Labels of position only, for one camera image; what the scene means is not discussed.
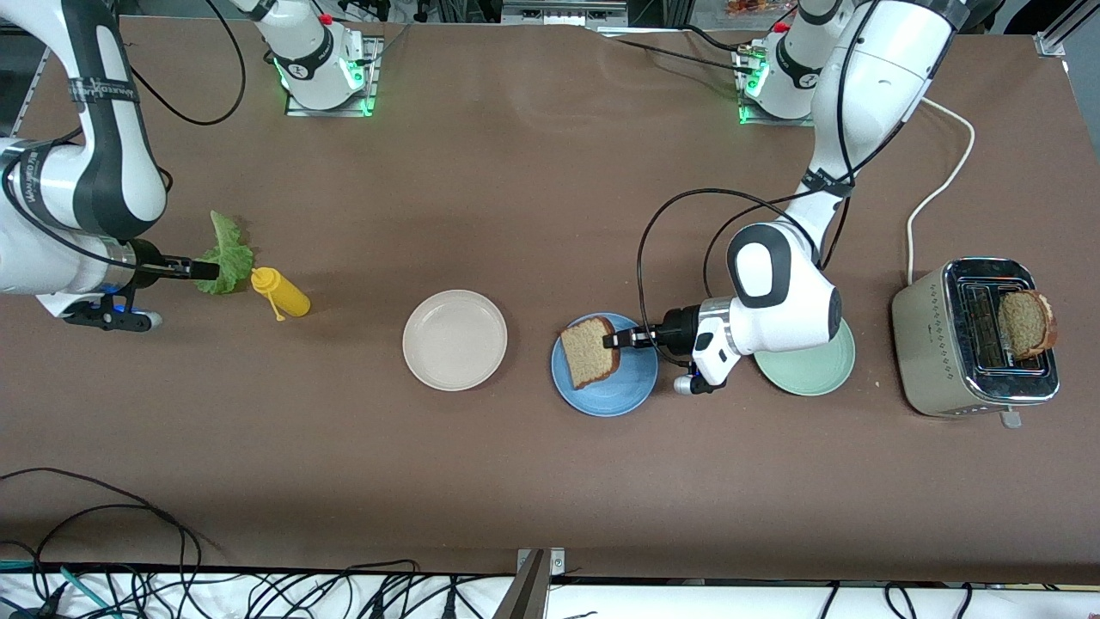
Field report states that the green lettuce leaf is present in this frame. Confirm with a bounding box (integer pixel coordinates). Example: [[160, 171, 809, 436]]
[[196, 211, 256, 296]]

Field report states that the brown bread slice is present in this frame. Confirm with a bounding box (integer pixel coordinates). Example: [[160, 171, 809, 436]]
[[997, 290, 1058, 360], [560, 316, 621, 389]]

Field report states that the yellow squeeze bottle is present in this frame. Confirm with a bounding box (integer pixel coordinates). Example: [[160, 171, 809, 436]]
[[250, 267, 311, 322]]

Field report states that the blue round plate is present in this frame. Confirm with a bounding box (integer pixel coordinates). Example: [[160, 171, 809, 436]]
[[551, 312, 659, 418]]

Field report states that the light green round plate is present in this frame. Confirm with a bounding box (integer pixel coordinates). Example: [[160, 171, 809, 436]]
[[754, 316, 857, 397]]

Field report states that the beige round plate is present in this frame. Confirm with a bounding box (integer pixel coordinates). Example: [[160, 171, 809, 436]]
[[402, 290, 508, 392]]

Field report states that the beige chrome toaster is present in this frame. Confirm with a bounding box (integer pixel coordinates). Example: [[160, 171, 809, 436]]
[[891, 257, 1060, 429]]

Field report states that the grey metal beam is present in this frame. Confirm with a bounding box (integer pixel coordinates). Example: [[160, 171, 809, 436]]
[[492, 550, 551, 619]]

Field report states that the grey metal box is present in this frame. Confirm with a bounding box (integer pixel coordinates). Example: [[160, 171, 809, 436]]
[[501, 0, 628, 25]]

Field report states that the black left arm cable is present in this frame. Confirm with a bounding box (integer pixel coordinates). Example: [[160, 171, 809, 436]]
[[636, 0, 886, 353]]

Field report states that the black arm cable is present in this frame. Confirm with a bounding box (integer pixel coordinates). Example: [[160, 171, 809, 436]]
[[0, 0, 250, 293], [636, 0, 886, 353]]

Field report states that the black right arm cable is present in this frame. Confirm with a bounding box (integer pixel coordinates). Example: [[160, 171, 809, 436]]
[[0, 0, 250, 293]]

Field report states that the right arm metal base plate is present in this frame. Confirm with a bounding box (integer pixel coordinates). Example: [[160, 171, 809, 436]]
[[285, 34, 383, 117]]

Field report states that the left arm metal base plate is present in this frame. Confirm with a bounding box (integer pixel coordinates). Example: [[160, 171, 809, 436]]
[[735, 43, 817, 127]]

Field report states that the black looping cable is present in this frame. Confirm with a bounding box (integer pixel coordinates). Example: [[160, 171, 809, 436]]
[[0, 469, 207, 619]]

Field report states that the black base cable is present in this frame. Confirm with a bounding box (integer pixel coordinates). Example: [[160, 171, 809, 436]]
[[614, 38, 750, 77], [683, 24, 750, 51]]

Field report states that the teal cable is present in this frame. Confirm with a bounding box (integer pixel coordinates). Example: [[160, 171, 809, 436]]
[[0, 559, 113, 618]]

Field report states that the white toaster power cable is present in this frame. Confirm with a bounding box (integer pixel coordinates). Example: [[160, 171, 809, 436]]
[[907, 96, 978, 286]]

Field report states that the aluminium frame profile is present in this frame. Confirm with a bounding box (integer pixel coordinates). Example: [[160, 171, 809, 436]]
[[1036, 0, 1082, 58]]

